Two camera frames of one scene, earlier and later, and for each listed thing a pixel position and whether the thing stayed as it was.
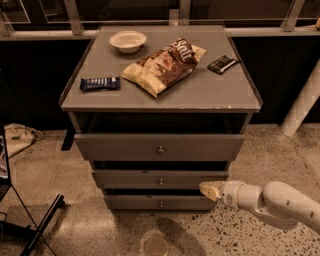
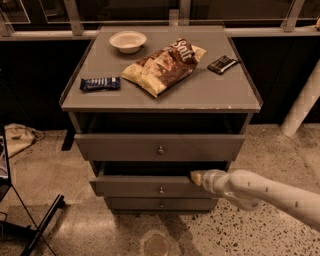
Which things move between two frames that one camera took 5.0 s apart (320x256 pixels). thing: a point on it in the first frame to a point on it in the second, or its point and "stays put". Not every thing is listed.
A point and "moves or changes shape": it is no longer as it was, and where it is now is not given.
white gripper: (229, 194) to (211, 181)
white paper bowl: (128, 41) stays put
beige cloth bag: (19, 137) stays put
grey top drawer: (161, 147) stays put
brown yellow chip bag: (161, 67) stays put
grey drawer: (157, 179) moves or changes shape
